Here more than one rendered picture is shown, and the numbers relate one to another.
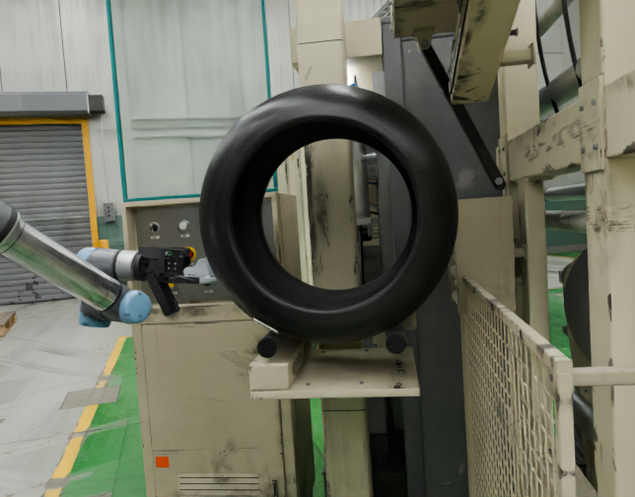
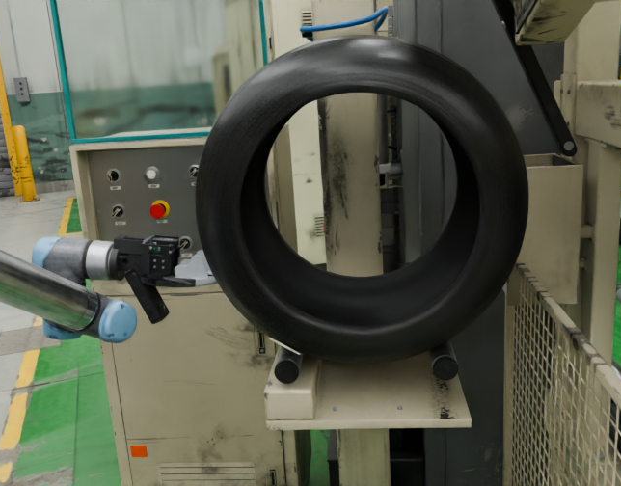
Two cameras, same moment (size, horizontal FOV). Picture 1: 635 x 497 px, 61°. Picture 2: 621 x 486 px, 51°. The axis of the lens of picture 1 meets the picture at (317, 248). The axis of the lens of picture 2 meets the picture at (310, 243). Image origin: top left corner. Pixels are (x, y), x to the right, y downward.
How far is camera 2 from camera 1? 0.27 m
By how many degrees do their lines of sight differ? 11
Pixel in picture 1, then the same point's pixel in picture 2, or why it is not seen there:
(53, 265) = (15, 289)
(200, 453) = (184, 441)
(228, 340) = (214, 315)
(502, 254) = (565, 237)
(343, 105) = (391, 72)
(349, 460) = (367, 462)
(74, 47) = not seen: outside the picture
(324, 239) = (342, 209)
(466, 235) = not seen: hidden behind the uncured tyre
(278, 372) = (301, 399)
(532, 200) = (608, 170)
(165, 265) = (149, 264)
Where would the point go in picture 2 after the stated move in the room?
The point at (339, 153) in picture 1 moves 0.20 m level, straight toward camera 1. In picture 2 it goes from (364, 101) to (372, 105)
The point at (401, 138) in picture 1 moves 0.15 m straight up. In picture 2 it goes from (466, 119) to (466, 18)
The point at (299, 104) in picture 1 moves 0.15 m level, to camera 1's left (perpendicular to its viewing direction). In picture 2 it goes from (331, 68) to (234, 75)
